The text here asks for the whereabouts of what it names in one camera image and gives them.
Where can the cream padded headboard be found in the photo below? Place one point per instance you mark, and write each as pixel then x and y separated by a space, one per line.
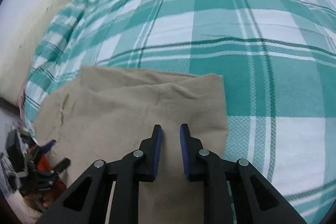
pixel 31 29

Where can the green white plaid bedspread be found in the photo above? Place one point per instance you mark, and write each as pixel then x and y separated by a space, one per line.
pixel 223 29

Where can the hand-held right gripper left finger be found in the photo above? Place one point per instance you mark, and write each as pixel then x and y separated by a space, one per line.
pixel 157 145

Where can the beige pants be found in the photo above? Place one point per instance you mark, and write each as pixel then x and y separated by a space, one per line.
pixel 118 113

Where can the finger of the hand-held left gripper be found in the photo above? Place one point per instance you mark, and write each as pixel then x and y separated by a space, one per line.
pixel 63 163
pixel 49 145

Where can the orange and white fleece blanket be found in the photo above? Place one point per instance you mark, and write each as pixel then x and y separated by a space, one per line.
pixel 18 203

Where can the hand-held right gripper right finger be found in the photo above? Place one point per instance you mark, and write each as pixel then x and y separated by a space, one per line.
pixel 184 150

